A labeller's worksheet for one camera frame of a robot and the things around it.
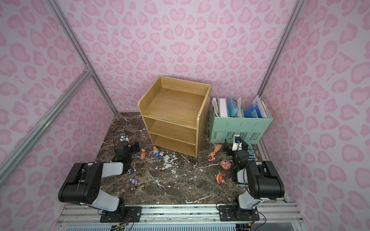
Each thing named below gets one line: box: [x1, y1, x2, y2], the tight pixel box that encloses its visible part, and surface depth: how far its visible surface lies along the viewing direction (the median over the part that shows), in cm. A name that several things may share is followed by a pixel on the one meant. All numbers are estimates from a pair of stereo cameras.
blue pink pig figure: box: [152, 145, 165, 160], surface depth 95 cm
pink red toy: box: [214, 173, 225, 185], surface depth 83 cm
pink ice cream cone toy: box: [213, 143, 223, 156], surface depth 97 cm
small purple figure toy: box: [129, 177, 138, 185], surface depth 84 cm
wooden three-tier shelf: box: [137, 76, 212, 158], surface depth 84 cm
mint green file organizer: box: [209, 108, 274, 145], surface depth 87 cm
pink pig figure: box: [207, 151, 216, 162], surface depth 92 cm
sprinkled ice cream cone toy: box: [140, 148, 147, 161], surface depth 95 cm
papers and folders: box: [211, 94, 272, 118], surface depth 89 cm
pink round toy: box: [221, 159, 232, 170], surface depth 90 cm
